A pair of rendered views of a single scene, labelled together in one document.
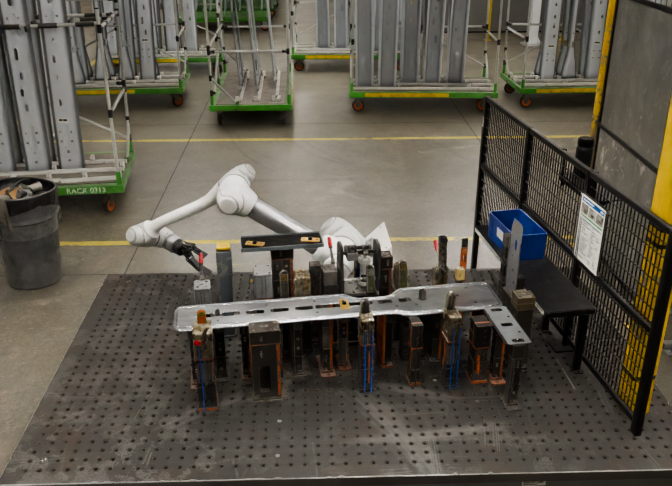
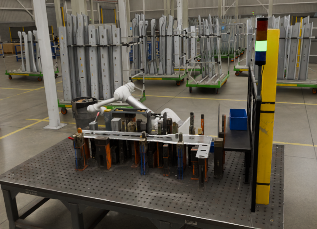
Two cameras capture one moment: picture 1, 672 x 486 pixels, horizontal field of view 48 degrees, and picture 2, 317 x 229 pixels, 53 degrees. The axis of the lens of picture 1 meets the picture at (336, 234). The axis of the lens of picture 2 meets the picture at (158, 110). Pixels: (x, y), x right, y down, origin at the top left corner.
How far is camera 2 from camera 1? 1.45 m
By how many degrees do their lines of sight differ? 24
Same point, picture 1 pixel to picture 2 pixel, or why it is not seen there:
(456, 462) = (155, 204)
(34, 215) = (85, 109)
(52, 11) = (116, 40)
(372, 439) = (129, 190)
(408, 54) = (279, 67)
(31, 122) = (105, 81)
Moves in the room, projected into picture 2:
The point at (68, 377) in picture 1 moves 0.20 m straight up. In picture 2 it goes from (44, 153) to (42, 136)
